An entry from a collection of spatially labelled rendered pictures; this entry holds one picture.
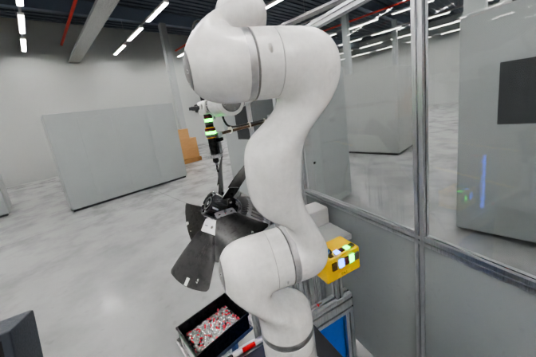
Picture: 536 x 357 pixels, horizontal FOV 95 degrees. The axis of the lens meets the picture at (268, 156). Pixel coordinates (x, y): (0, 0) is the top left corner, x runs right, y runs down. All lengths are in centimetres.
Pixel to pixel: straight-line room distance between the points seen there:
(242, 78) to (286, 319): 47
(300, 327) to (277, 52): 52
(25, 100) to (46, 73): 130
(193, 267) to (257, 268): 74
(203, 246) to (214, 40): 100
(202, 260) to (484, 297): 108
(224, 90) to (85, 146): 624
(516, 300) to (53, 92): 1335
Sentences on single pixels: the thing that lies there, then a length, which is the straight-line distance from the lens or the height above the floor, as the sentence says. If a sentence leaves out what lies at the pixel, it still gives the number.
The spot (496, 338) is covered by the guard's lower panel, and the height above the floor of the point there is 72.
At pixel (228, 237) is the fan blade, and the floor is 116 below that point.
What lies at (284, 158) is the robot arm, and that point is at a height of 155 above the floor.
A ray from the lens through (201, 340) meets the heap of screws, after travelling 113.
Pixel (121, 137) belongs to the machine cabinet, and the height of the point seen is 138.
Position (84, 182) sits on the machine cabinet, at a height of 56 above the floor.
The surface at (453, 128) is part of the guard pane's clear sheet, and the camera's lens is 109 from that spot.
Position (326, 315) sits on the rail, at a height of 83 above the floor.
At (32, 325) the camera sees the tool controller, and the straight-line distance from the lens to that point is 89.
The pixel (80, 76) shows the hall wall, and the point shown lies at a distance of 1348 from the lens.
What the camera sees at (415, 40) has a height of 179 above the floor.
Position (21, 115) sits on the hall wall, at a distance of 1316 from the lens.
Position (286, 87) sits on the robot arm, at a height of 165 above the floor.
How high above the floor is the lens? 163
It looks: 11 degrees down
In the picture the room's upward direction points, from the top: 8 degrees counter-clockwise
